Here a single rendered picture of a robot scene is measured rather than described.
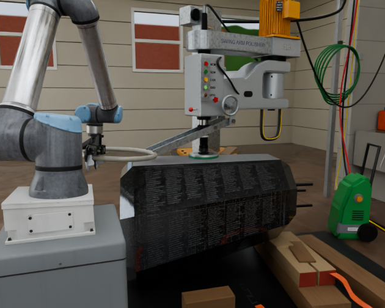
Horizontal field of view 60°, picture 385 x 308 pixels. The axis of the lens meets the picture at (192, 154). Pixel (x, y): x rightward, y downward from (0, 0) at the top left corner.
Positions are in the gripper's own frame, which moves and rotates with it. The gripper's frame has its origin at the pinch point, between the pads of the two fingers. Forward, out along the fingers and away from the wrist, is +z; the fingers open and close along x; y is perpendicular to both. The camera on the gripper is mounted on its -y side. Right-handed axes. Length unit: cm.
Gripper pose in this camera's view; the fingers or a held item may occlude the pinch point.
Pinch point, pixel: (91, 167)
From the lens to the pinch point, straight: 202.1
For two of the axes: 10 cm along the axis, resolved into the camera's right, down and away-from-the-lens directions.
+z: -0.6, 9.9, 1.5
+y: 8.8, 1.3, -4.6
